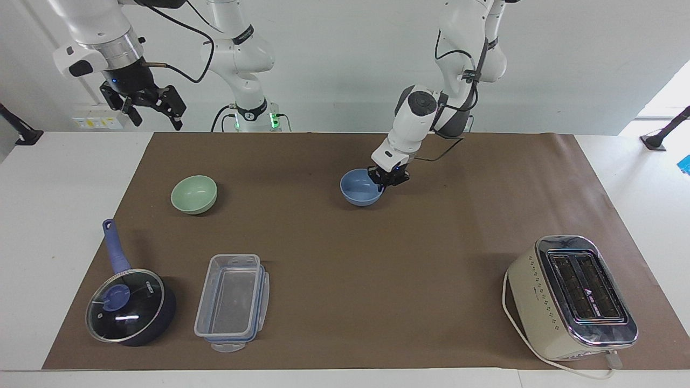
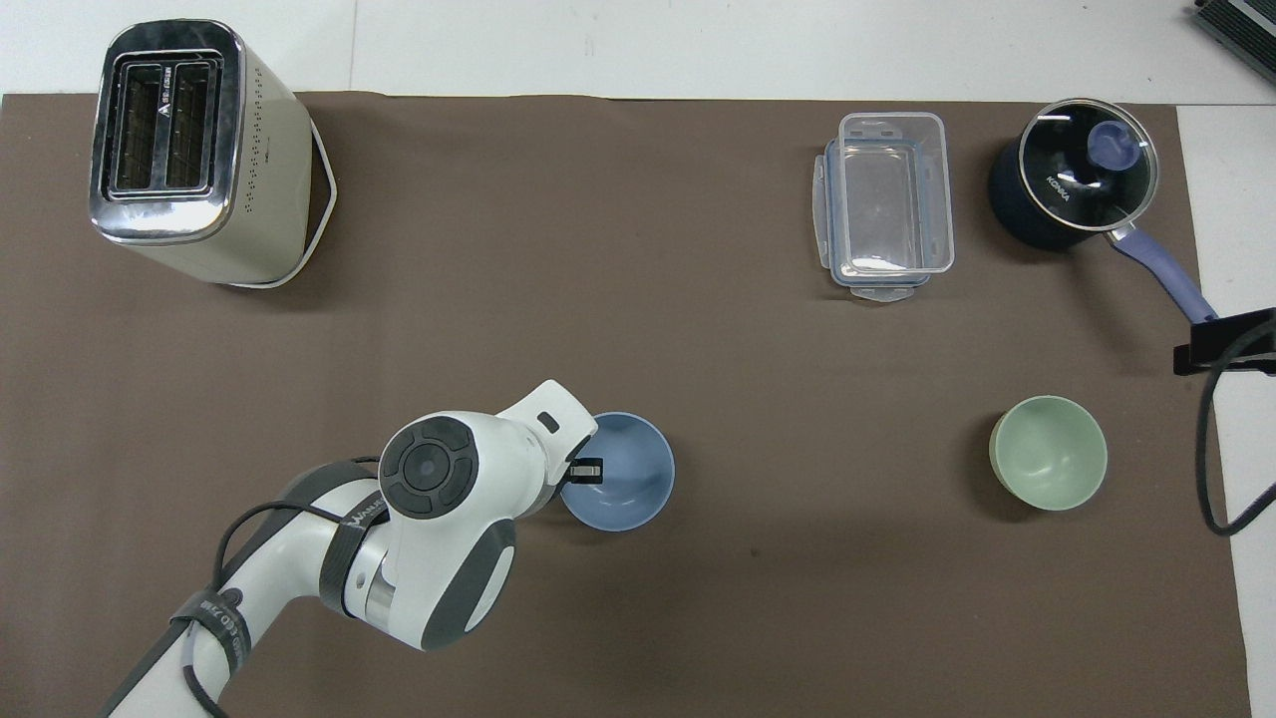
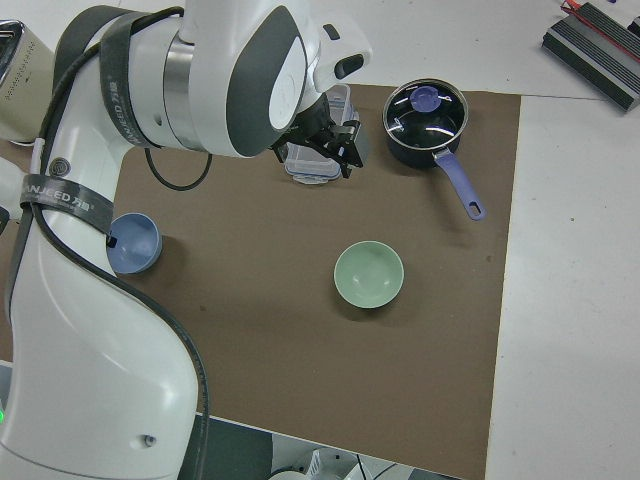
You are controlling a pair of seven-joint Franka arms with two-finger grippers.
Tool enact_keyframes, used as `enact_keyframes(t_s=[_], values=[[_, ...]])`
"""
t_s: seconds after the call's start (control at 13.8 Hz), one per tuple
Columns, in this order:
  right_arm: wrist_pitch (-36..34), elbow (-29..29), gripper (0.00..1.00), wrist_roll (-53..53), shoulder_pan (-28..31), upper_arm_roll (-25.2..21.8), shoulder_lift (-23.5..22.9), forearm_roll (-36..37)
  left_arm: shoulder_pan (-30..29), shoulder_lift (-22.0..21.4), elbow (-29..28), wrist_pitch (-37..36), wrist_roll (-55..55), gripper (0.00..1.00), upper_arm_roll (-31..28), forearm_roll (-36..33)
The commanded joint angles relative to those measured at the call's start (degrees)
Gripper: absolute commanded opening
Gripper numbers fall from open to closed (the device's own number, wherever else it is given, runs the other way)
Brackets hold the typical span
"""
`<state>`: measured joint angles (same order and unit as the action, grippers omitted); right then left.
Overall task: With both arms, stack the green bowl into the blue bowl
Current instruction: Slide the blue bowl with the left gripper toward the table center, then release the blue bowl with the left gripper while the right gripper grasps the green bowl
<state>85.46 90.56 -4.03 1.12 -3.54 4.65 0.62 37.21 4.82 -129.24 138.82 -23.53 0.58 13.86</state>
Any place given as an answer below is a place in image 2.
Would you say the blue bowl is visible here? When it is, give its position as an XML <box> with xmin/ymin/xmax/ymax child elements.
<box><xmin>558</xmin><ymin>412</ymin><xmax>677</xmax><ymax>534</ymax></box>

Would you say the green bowl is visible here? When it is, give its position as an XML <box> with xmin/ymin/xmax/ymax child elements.
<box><xmin>988</xmin><ymin>395</ymin><xmax>1110</xmax><ymax>513</ymax></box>

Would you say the clear lid with blue seal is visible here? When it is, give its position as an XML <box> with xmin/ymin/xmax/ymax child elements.
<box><xmin>811</xmin><ymin>138</ymin><xmax>934</xmax><ymax>304</ymax></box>

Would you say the clear plastic food container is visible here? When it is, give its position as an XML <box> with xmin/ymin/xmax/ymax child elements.
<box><xmin>835</xmin><ymin>112</ymin><xmax>956</xmax><ymax>282</ymax></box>

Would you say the cream and chrome toaster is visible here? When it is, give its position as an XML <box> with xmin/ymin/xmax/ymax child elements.
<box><xmin>88</xmin><ymin>18</ymin><xmax>339</xmax><ymax>291</ymax></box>

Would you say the glass pot lid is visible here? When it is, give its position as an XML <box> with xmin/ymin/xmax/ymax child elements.
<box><xmin>1018</xmin><ymin>98</ymin><xmax>1162</xmax><ymax>234</ymax></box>

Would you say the dark blue saucepan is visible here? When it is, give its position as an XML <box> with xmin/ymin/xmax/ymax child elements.
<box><xmin>988</xmin><ymin>97</ymin><xmax>1220</xmax><ymax>326</ymax></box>

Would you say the black stand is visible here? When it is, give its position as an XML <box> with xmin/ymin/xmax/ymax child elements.
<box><xmin>1172</xmin><ymin>308</ymin><xmax>1276</xmax><ymax>378</ymax></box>

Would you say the black cable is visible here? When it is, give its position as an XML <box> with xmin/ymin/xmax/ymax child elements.
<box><xmin>179</xmin><ymin>456</ymin><xmax>386</xmax><ymax>718</ymax></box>
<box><xmin>1195</xmin><ymin>317</ymin><xmax>1276</xmax><ymax>539</ymax></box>

